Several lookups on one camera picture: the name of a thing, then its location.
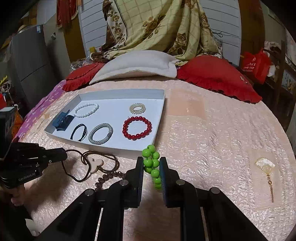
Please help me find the person's left hand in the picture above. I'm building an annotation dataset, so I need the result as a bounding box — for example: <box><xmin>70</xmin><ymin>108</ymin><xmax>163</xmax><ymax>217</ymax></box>
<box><xmin>8</xmin><ymin>185</ymin><xmax>26</xmax><ymax>206</ymax></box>

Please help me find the floral beige quilt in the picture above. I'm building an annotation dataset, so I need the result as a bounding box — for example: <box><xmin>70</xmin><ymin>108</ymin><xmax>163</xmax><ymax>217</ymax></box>
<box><xmin>91</xmin><ymin>0</ymin><xmax>219</xmax><ymax>65</ymax></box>

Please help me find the white bead bracelet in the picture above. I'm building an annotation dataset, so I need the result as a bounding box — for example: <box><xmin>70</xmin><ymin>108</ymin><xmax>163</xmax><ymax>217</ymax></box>
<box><xmin>73</xmin><ymin>102</ymin><xmax>99</xmax><ymax>119</ymax></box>

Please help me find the black braided hair tie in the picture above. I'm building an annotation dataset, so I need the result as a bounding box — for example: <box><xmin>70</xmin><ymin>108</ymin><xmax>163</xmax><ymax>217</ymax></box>
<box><xmin>70</xmin><ymin>123</ymin><xmax>88</xmax><ymax>142</ymax></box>

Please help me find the grey woven rope bracelet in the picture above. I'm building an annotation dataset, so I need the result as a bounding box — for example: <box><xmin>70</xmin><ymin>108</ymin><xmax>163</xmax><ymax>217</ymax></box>
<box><xmin>88</xmin><ymin>122</ymin><xmax>114</xmax><ymax>146</ymax></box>

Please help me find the wooden chair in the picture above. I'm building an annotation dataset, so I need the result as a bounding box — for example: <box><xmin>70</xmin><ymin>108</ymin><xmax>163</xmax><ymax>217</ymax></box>
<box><xmin>265</xmin><ymin>41</ymin><xmax>295</xmax><ymax>131</ymax></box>

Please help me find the purple patterned bed sheet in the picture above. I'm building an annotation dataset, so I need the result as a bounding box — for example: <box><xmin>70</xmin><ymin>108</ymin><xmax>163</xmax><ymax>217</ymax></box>
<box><xmin>14</xmin><ymin>79</ymin><xmax>66</xmax><ymax>140</ymax></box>

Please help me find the red ruffled cushion left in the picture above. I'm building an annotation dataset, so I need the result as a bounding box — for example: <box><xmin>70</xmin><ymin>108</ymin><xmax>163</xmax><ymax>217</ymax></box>
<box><xmin>62</xmin><ymin>63</ymin><xmax>105</xmax><ymax>92</ymax></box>

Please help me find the pink quilted bedspread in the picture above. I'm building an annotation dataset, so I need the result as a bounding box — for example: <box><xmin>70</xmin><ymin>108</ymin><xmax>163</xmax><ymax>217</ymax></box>
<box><xmin>21</xmin><ymin>78</ymin><xmax>295</xmax><ymax>240</ymax></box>

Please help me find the thin black elastic hair tie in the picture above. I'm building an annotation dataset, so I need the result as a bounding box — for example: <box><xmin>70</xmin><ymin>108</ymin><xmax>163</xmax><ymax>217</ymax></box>
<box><xmin>61</xmin><ymin>149</ymin><xmax>90</xmax><ymax>182</ymax></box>

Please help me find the red ruffled cushion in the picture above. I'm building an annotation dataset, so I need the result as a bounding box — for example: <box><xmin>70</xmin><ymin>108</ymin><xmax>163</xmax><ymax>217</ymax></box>
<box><xmin>177</xmin><ymin>55</ymin><xmax>262</xmax><ymax>103</ymax></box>
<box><xmin>62</xmin><ymin>63</ymin><xmax>105</xmax><ymax>92</ymax></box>

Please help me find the blue hair claw clip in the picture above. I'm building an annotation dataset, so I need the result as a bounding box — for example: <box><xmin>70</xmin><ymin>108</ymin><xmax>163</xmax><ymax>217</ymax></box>
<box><xmin>52</xmin><ymin>110</ymin><xmax>74</xmax><ymax>131</ymax></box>

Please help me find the brown cord wooden charm tie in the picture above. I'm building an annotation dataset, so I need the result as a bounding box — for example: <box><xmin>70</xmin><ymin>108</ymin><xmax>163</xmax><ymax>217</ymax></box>
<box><xmin>82</xmin><ymin>151</ymin><xmax>120</xmax><ymax>174</ymax></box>

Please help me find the dark brown bead bracelet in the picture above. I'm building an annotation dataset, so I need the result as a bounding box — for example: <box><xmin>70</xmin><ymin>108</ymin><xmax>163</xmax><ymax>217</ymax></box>
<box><xmin>94</xmin><ymin>170</ymin><xmax>127</xmax><ymax>191</ymax></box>

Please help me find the green bead bracelet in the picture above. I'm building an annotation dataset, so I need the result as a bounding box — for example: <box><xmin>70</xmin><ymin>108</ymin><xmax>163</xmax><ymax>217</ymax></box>
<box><xmin>141</xmin><ymin>144</ymin><xmax>163</xmax><ymax>190</ymax></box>

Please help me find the white shallow cardboard tray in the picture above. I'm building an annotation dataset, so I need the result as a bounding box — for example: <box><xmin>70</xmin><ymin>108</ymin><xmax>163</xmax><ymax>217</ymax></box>
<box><xmin>45</xmin><ymin>89</ymin><xmax>165</xmax><ymax>159</ymax></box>

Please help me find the grey refrigerator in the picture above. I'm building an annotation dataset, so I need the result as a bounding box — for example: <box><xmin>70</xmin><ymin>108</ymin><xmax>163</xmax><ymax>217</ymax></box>
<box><xmin>6</xmin><ymin>25</ymin><xmax>57</xmax><ymax>112</ymax></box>

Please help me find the cream white pillow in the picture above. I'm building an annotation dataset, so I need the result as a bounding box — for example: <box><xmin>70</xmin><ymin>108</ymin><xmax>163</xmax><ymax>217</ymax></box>
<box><xmin>89</xmin><ymin>50</ymin><xmax>179</xmax><ymax>85</ymax></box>

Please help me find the red gift bag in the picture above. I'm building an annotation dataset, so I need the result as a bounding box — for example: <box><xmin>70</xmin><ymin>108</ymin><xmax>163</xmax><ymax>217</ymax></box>
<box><xmin>239</xmin><ymin>48</ymin><xmax>271</xmax><ymax>85</ymax></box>

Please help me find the red ruffled cushion right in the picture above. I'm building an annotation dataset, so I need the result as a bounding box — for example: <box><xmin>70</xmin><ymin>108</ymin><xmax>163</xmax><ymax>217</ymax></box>
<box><xmin>177</xmin><ymin>55</ymin><xmax>262</xmax><ymax>103</ymax></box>

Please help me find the red bead bracelet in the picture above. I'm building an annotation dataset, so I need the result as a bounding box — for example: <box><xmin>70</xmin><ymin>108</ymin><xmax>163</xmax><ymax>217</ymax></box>
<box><xmin>122</xmin><ymin>115</ymin><xmax>153</xmax><ymax>141</ymax></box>

